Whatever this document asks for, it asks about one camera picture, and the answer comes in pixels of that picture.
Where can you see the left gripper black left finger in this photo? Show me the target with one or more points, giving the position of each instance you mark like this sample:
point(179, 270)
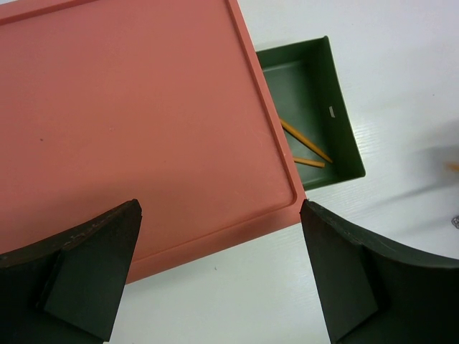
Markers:
point(67, 288)

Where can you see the orange plastic spoon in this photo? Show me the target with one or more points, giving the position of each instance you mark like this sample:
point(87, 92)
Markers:
point(304, 140)

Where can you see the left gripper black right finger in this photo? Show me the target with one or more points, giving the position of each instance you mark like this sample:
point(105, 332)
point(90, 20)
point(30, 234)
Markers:
point(375, 290)

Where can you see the green bottom drawer box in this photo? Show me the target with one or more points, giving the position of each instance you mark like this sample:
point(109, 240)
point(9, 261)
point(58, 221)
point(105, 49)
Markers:
point(305, 88)

